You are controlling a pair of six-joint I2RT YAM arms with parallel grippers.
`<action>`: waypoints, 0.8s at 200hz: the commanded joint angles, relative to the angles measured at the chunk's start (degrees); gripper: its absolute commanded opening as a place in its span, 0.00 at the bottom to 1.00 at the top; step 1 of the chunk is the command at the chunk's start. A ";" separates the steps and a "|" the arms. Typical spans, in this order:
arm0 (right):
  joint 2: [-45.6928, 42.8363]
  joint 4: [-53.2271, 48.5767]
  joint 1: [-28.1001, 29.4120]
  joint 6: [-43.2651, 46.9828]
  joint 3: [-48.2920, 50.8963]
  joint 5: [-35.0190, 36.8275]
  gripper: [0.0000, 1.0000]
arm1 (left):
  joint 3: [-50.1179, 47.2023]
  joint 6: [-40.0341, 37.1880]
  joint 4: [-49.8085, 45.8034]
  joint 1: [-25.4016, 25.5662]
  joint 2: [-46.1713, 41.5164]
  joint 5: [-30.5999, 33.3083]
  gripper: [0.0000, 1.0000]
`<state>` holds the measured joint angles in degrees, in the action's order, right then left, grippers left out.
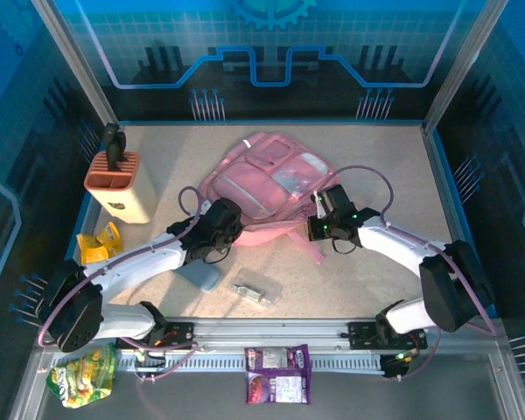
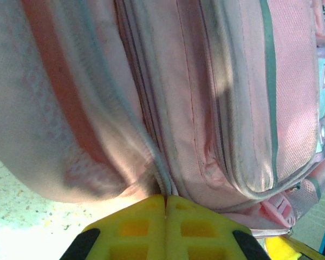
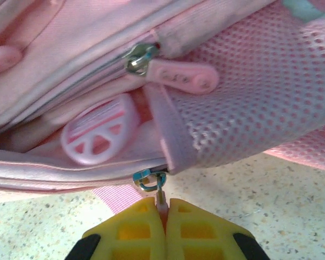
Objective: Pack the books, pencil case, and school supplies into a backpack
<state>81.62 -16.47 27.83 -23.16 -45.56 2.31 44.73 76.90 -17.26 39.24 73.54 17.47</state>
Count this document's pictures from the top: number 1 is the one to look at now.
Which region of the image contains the cream knife block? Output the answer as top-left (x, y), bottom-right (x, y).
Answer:
top-left (83, 150), bottom-right (158, 222)

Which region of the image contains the slotted grey cable duct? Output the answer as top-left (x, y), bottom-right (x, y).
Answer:
top-left (113, 349), bottom-right (386, 374)

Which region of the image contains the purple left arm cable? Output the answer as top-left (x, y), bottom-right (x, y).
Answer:
top-left (37, 185), bottom-right (202, 384)

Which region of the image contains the black controller box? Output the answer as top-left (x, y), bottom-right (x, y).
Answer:
top-left (379, 351), bottom-right (417, 381)

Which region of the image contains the aluminium frame post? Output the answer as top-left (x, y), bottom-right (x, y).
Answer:
top-left (29, 0), bottom-right (120, 129)
top-left (421, 0), bottom-right (511, 135)

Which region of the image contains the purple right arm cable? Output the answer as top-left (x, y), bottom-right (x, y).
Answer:
top-left (308, 164), bottom-right (501, 382)

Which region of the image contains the yellow snack bag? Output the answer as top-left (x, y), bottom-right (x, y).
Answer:
top-left (76, 221), bottom-right (124, 266)

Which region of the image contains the purple snack bag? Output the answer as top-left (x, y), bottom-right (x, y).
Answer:
top-left (243, 344), bottom-right (312, 406)

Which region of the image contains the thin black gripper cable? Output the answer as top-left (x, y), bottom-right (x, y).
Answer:
top-left (203, 244), bottom-right (234, 266)
top-left (330, 238), bottom-right (362, 256)

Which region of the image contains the aluminium frame rail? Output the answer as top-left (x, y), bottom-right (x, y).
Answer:
top-left (38, 317), bottom-right (507, 345)

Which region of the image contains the thin black right gripper cable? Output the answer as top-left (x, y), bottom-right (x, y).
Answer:
top-left (330, 238), bottom-right (362, 256)

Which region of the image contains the grey-blue pencil case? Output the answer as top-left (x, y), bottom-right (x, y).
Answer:
top-left (174, 260), bottom-right (223, 293)

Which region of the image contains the pink school backpack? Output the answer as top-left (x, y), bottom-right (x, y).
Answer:
top-left (199, 132), bottom-right (347, 266)

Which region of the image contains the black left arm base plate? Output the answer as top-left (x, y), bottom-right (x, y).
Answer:
top-left (115, 320), bottom-right (197, 351)

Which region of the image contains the black knife handle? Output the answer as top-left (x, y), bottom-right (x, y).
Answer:
top-left (102, 122), bottom-right (120, 172)
top-left (113, 130), bottom-right (128, 163)

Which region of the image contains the thin black left gripper cable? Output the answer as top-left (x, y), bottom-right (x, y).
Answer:
top-left (203, 244), bottom-right (234, 266)

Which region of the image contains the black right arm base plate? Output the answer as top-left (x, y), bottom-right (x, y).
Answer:
top-left (346, 320), bottom-right (429, 351)

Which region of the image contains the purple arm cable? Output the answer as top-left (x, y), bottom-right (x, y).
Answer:
top-left (308, 164), bottom-right (501, 382)
top-left (37, 185), bottom-right (202, 384)

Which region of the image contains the green chips bag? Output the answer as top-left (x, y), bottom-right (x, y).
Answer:
top-left (46, 341), bottom-right (118, 409)

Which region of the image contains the clear plastic supplies bag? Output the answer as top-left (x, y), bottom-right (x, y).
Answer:
top-left (232, 267), bottom-right (285, 307)

